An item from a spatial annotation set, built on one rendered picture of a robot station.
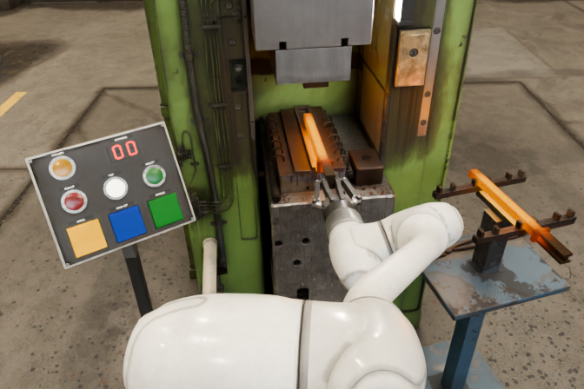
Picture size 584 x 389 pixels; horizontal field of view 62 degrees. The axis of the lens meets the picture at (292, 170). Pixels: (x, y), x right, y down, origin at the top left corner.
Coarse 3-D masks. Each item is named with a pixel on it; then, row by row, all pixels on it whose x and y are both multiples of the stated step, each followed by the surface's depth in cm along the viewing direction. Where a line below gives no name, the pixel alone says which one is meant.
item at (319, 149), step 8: (304, 120) 165; (312, 120) 163; (312, 128) 158; (312, 136) 153; (320, 136) 152; (312, 144) 151; (320, 144) 148; (320, 152) 144; (320, 160) 139; (328, 160) 138; (320, 168) 139; (328, 168) 134; (328, 176) 131; (328, 184) 133
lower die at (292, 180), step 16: (288, 112) 179; (320, 112) 178; (288, 128) 169; (320, 128) 168; (272, 144) 169; (288, 144) 160; (304, 144) 159; (288, 160) 153; (304, 160) 151; (288, 176) 147; (304, 176) 147; (288, 192) 150
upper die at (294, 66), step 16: (320, 48) 126; (336, 48) 127; (272, 64) 138; (288, 64) 127; (304, 64) 128; (320, 64) 128; (336, 64) 129; (288, 80) 130; (304, 80) 130; (320, 80) 131; (336, 80) 131
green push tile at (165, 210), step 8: (152, 200) 127; (160, 200) 127; (168, 200) 128; (176, 200) 129; (152, 208) 126; (160, 208) 127; (168, 208) 128; (176, 208) 129; (152, 216) 127; (160, 216) 127; (168, 216) 128; (176, 216) 129; (160, 224) 127; (168, 224) 128
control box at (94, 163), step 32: (160, 128) 128; (32, 160) 115; (96, 160) 121; (128, 160) 125; (160, 160) 128; (64, 192) 118; (96, 192) 121; (128, 192) 124; (160, 192) 128; (64, 224) 118; (64, 256) 117; (96, 256) 121
